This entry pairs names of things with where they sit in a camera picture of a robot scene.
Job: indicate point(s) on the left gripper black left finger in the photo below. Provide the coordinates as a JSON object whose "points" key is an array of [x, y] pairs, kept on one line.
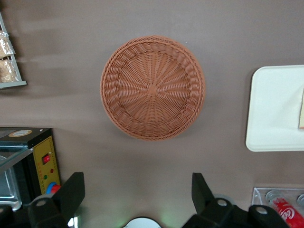
{"points": [[66, 197]]}

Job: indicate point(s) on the steel machine pan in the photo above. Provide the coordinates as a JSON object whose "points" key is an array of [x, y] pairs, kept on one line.
{"points": [[7, 190]]}

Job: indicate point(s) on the triangle sandwich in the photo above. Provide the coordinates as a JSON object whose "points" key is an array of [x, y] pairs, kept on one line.
{"points": [[301, 109]]}

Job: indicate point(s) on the clear acrylic bottle rack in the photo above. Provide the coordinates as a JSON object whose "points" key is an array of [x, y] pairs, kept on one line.
{"points": [[260, 197]]}

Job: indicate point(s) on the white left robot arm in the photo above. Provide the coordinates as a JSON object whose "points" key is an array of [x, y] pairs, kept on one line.
{"points": [[145, 223]]}

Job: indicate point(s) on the black hot dog machine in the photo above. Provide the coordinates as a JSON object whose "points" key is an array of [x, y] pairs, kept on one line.
{"points": [[45, 147]]}

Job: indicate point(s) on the brown round wicker basket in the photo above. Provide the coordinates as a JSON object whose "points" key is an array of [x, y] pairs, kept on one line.
{"points": [[153, 90]]}

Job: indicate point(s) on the bagged pastry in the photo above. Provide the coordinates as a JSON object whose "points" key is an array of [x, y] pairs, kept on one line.
{"points": [[8, 71], [4, 46]]}

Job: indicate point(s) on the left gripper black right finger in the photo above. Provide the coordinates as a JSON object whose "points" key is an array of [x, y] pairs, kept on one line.
{"points": [[204, 204]]}

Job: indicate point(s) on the cream plastic tray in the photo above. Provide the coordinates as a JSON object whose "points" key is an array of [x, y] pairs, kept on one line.
{"points": [[273, 107]]}

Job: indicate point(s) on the red cola bottle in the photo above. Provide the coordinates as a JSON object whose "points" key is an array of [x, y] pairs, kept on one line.
{"points": [[287, 212]]}

